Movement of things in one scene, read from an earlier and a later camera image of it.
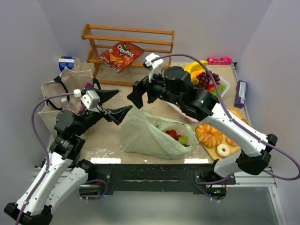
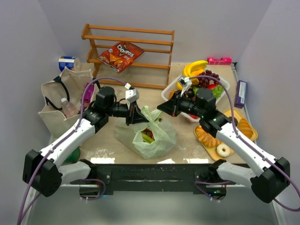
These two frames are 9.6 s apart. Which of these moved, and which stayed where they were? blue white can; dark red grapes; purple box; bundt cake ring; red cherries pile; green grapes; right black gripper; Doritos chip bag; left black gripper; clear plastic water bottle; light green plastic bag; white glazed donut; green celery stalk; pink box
Moved: light green plastic bag; right black gripper; left black gripper; red cherries pile; green celery stalk
Stayed: bundt cake ring; dark red grapes; pink box; blue white can; green grapes; Doritos chip bag; purple box; clear plastic water bottle; white glazed donut
